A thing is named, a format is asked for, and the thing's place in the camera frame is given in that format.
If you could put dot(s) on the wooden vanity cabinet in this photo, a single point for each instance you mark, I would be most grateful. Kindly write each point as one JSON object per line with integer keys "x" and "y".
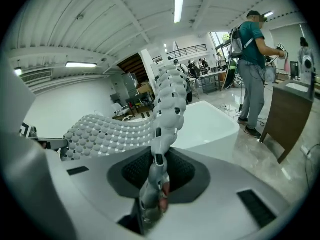
{"x": 285, "y": 114}

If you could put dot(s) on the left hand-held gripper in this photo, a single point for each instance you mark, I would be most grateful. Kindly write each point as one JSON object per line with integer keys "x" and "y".
{"x": 28, "y": 131}

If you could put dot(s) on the grey perforated rubber mat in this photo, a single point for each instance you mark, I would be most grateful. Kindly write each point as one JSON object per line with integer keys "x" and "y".
{"x": 112, "y": 136}

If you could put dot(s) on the zebra striped bean bag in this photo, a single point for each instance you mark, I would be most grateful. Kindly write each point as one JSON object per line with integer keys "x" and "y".
{"x": 239, "y": 81}

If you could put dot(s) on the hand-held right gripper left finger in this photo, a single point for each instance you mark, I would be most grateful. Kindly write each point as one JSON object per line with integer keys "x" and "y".
{"x": 87, "y": 196}

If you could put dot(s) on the white power strip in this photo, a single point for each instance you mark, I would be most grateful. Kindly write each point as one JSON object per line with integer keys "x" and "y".
{"x": 307, "y": 151}

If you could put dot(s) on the black balcony railing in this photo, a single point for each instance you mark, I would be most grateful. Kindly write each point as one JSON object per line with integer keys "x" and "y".
{"x": 185, "y": 51}

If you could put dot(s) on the white reflector board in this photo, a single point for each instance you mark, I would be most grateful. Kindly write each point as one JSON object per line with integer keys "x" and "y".
{"x": 228, "y": 76}

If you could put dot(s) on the white bathtub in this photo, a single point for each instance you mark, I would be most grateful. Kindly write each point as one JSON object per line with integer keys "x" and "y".
{"x": 210, "y": 126}

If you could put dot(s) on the metal work table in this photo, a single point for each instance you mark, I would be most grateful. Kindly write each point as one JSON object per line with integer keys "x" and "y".
{"x": 210, "y": 80}

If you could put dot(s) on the white air vent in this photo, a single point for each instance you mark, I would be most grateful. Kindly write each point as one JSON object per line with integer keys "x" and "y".
{"x": 36, "y": 76}

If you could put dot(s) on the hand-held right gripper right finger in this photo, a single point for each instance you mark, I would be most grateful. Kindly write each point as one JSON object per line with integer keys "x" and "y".
{"x": 220, "y": 209}

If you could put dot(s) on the brown staircase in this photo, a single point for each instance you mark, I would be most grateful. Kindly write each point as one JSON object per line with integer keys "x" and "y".
{"x": 132, "y": 66}

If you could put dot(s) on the steel cabinet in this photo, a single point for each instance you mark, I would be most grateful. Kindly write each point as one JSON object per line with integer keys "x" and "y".
{"x": 130, "y": 86}

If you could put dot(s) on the black monitor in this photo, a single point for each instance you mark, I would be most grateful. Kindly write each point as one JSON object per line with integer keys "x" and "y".
{"x": 294, "y": 70}

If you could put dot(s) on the long ceiling light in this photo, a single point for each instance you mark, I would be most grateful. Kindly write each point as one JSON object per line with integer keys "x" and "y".
{"x": 18, "y": 71}
{"x": 179, "y": 4}
{"x": 81, "y": 64}
{"x": 268, "y": 14}

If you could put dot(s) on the white swivel chair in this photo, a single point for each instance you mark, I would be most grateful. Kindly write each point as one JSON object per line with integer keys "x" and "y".
{"x": 119, "y": 110}

